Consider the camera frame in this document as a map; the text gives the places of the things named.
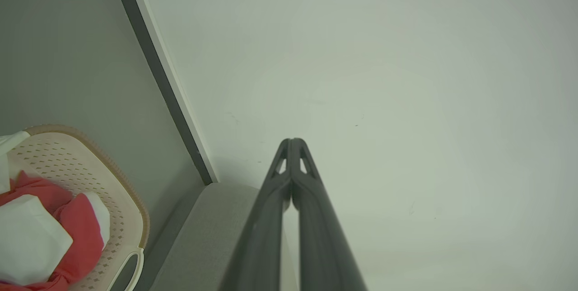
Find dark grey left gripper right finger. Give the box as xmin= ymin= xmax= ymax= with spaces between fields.
xmin=291 ymin=139 xmax=367 ymax=291

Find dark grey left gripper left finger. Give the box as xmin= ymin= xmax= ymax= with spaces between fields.
xmin=219 ymin=139 xmax=294 ymax=291

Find red shorts with white stripe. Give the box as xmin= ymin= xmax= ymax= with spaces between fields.
xmin=52 ymin=191 xmax=112 ymax=291

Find red jersey with lettering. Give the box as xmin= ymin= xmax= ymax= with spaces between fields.
xmin=0 ymin=132 xmax=75 ymax=291

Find grey fabric sofa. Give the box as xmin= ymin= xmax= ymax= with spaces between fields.
xmin=149 ymin=183 xmax=301 ymax=291

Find white and black baseboard strip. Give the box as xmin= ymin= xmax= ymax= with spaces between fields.
xmin=107 ymin=0 xmax=218 ymax=185

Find cream perforated laundry basket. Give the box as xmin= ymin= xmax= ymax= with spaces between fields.
xmin=0 ymin=124 xmax=150 ymax=291

